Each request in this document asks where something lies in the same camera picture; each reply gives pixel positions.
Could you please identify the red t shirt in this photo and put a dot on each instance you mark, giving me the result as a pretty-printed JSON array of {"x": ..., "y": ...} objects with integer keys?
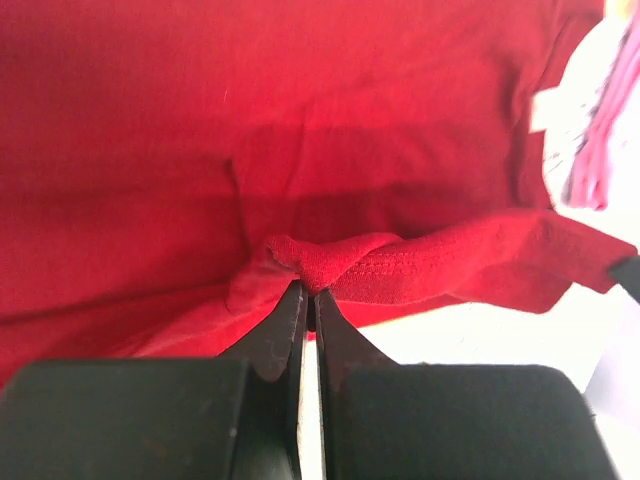
[{"x": 169, "y": 167}]

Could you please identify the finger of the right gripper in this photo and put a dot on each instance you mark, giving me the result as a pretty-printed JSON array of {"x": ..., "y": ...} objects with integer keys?
[{"x": 626, "y": 273}]

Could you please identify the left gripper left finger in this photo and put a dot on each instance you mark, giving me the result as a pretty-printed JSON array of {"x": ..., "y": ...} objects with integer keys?
[{"x": 232, "y": 416}]

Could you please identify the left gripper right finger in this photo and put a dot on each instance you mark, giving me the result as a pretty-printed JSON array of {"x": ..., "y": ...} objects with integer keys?
[{"x": 384, "y": 420}]

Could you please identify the folded pink t shirt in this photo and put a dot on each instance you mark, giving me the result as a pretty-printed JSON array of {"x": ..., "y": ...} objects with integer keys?
[{"x": 589, "y": 182}]

